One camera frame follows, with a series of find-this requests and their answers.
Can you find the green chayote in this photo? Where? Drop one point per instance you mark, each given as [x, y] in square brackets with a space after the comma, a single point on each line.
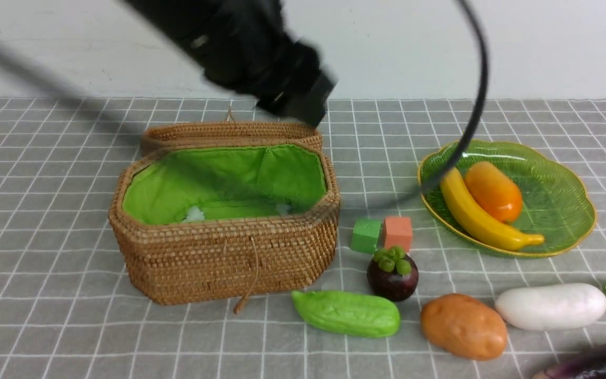
[344, 312]

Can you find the orange mango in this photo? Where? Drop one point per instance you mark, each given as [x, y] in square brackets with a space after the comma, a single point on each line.
[494, 192]

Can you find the yellow banana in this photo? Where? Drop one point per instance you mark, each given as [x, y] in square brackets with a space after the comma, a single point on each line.
[477, 222]

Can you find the green glass leaf plate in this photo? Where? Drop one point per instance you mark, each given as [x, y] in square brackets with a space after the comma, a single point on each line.
[556, 203]

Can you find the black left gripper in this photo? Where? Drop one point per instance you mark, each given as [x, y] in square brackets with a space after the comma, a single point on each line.
[286, 77]

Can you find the woven rattan basket green lining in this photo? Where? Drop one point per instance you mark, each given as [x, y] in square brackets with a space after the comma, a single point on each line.
[210, 222]

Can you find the purple eggplant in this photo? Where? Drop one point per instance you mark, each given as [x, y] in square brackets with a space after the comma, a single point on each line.
[588, 364]

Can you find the white radish with leaves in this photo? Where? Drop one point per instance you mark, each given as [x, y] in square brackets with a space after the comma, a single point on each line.
[555, 307]

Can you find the brown potato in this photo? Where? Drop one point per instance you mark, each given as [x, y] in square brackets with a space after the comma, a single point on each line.
[464, 327]

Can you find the grey checkered tablecloth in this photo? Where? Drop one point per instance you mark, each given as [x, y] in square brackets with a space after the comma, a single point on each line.
[68, 310]

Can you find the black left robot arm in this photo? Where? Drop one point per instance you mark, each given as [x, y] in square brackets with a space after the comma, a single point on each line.
[185, 22]

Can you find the orange cube block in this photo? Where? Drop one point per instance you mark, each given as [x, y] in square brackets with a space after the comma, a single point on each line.
[398, 231]

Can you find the dark purple mangosteen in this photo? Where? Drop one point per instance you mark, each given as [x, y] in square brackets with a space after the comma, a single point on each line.
[392, 274]

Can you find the green cube block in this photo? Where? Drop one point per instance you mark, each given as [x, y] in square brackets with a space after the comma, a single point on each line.
[365, 235]

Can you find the woven rattan basket lid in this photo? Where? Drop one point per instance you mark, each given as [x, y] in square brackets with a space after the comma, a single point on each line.
[230, 129]

